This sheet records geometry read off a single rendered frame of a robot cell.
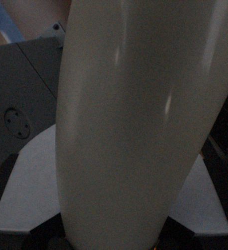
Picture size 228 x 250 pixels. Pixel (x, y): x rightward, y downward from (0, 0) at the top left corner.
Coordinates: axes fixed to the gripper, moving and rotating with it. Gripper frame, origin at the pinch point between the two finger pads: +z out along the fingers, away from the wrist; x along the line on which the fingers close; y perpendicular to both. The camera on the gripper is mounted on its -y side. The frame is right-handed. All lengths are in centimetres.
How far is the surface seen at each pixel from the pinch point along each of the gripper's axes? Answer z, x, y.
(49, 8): 94, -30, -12
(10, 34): 95, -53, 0
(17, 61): 44, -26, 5
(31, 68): 49, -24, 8
